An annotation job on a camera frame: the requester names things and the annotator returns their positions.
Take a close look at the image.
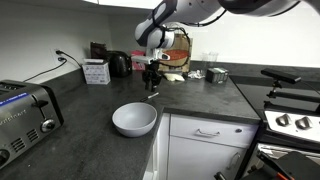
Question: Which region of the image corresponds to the white cardboard box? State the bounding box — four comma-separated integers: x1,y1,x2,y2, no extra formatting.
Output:
82,59,111,85

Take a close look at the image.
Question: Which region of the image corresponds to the black coffee maker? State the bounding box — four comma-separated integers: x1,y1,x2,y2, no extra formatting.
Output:
108,51,132,77

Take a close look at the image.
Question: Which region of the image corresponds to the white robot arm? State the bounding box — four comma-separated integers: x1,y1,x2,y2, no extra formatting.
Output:
135,0,320,65

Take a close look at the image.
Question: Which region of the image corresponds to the small dark box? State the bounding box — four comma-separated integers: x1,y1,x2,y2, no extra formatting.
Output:
205,67,229,84

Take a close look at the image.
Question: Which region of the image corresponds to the black camera on stand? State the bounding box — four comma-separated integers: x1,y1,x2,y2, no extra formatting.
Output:
260,68,320,104

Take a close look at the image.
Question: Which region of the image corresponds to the white cloth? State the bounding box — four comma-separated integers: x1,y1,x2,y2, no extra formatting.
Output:
164,73,185,82

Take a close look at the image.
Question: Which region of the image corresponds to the white wall outlet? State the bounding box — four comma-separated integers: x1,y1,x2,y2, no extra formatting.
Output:
50,48,64,66

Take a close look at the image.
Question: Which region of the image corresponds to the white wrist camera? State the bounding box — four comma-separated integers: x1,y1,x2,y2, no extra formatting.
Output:
131,48,170,65

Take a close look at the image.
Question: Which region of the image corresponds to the silver black toaster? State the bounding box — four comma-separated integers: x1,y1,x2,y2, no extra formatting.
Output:
0,80,64,169

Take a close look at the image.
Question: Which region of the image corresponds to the stove control panel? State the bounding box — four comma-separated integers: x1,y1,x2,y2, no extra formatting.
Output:
264,110,320,142

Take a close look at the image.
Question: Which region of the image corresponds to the white cabinet drawer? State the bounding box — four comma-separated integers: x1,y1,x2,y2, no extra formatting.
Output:
170,114,258,148

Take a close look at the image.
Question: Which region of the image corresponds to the white cabinet door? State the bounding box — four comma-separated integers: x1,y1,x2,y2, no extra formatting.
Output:
167,136,246,180

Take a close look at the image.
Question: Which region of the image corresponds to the black coffee maker cable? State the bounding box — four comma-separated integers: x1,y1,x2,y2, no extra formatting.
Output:
55,49,83,69

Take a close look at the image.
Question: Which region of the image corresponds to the white ceramic bowl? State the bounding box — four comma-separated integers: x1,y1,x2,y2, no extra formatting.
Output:
112,102,157,137

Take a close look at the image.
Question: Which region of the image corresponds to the black marker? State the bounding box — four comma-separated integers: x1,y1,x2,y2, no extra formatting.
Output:
140,92,159,102

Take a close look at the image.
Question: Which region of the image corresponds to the black toaster power cable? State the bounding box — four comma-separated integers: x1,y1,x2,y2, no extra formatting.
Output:
22,57,68,83

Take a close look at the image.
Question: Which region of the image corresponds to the pink package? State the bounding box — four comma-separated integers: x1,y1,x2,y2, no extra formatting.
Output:
131,50,145,71

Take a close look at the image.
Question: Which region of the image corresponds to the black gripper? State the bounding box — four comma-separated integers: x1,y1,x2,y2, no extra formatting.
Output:
142,63,162,92

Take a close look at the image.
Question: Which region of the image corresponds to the clear plastic cup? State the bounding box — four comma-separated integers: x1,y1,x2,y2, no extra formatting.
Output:
202,52,218,70

